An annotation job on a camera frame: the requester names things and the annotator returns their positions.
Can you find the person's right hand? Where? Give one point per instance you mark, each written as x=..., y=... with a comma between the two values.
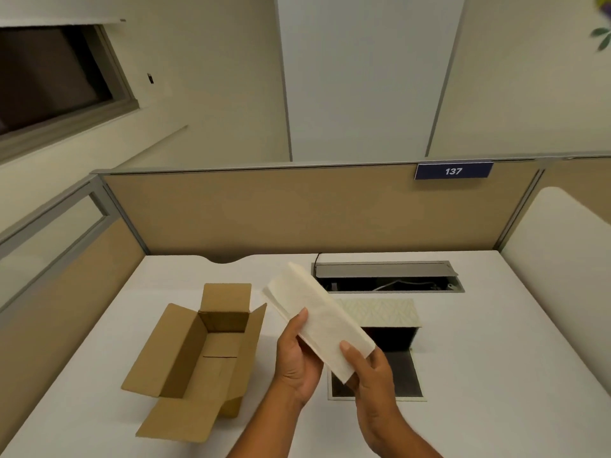
x=377, y=383

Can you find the person's left hand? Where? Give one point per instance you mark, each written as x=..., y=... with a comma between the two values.
x=291, y=363

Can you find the person's left thumb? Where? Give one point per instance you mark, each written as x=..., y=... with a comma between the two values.
x=301, y=325

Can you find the person's right thumb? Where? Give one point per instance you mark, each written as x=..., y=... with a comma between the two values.
x=352, y=358

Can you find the white tissue stack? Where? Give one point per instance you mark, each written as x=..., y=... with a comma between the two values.
x=319, y=319

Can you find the person's left forearm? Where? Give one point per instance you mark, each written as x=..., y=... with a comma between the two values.
x=260, y=424

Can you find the person's right forearm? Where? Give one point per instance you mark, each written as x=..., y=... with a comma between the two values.
x=398, y=436

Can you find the patterned open tissue box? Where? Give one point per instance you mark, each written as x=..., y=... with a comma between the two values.
x=379, y=348

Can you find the open brown cardboard box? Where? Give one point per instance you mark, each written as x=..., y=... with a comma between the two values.
x=196, y=362

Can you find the beige cubicle partition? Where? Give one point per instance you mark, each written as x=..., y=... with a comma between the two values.
x=305, y=212

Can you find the blue desk number sign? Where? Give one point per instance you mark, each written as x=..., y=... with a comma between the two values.
x=453, y=170

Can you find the white rounded side panel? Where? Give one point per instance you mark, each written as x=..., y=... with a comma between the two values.
x=561, y=262

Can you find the dark window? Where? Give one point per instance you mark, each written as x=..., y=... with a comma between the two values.
x=50, y=76

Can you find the green plant leaves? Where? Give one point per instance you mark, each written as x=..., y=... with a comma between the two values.
x=602, y=28

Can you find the white wall panel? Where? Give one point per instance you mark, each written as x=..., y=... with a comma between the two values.
x=365, y=76

